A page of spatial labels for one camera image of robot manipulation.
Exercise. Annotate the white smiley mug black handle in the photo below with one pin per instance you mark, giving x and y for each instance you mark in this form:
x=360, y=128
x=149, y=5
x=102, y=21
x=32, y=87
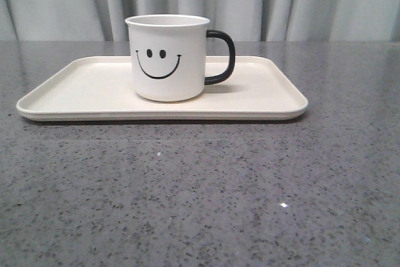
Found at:
x=168, y=55

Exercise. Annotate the cream rectangular tray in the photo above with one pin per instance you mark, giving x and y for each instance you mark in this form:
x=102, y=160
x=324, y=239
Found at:
x=100, y=88

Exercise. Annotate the grey curtain backdrop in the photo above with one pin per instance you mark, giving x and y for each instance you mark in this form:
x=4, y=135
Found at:
x=244, y=20

